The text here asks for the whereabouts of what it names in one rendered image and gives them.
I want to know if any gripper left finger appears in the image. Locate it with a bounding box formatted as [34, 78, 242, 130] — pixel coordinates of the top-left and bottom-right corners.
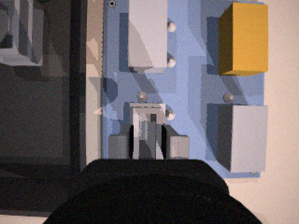
[107, 124, 134, 159]

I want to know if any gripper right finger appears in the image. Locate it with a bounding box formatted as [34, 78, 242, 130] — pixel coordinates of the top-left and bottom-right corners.
[161, 124, 190, 160]

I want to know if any yellow rectangular block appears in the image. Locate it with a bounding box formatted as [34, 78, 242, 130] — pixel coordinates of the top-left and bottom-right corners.
[219, 2, 268, 77]

